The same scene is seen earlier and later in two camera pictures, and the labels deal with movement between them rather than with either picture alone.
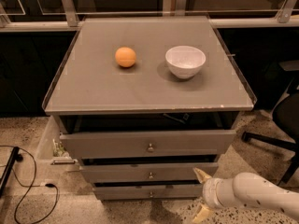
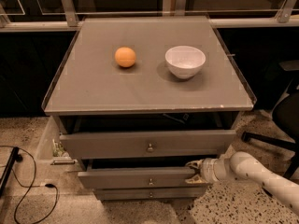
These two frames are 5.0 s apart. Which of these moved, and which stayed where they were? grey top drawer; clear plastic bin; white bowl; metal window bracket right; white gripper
Moved: white gripper
Stayed: clear plastic bin; white bowl; metal window bracket right; grey top drawer
